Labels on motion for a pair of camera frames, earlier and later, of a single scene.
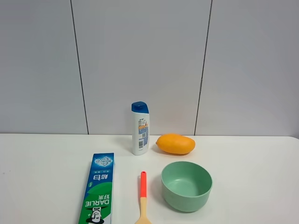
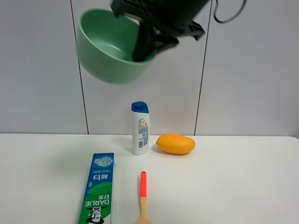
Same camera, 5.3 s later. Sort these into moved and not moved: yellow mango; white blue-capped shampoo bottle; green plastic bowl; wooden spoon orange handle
Moved: green plastic bowl
Not moved: yellow mango; white blue-capped shampoo bottle; wooden spoon orange handle
